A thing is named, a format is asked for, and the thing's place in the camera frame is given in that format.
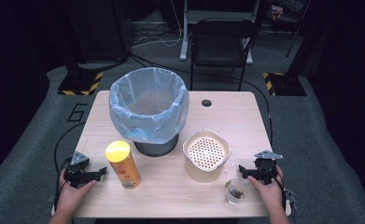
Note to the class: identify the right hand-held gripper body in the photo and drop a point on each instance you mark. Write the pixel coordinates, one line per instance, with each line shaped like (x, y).
(265, 171)

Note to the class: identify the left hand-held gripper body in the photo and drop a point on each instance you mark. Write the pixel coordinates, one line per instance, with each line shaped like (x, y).
(77, 174)

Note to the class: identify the tea bag with yellow tag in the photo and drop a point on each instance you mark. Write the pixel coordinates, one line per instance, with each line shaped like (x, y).
(236, 193)

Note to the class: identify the yellow chips can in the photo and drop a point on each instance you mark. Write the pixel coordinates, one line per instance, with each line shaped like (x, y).
(125, 169)

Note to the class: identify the clear glass cup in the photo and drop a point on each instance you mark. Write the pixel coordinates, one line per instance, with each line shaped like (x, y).
(234, 200)

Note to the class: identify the beige strainer container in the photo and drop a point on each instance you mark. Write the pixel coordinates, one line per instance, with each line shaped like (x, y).
(202, 171)

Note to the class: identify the person's left hand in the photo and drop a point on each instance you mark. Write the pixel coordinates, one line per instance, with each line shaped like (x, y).
(69, 196)

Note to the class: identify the person's right hand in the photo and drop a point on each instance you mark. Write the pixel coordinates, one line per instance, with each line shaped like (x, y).
(272, 194)

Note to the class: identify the black mesh waste bin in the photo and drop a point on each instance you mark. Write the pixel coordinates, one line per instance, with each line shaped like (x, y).
(156, 149)

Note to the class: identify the pale blue plastic bin bag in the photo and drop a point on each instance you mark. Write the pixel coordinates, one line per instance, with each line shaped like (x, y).
(149, 127)

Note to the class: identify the striped black floor plate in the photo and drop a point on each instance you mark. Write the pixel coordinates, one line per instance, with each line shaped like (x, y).
(287, 87)
(77, 85)

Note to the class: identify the black folding chair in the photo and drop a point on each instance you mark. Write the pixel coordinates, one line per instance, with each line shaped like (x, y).
(219, 46)

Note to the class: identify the black cabinet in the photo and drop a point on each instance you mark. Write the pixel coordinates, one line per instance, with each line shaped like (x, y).
(99, 31)

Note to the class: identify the white desk frame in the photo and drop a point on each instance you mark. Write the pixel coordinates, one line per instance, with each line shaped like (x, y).
(184, 46)

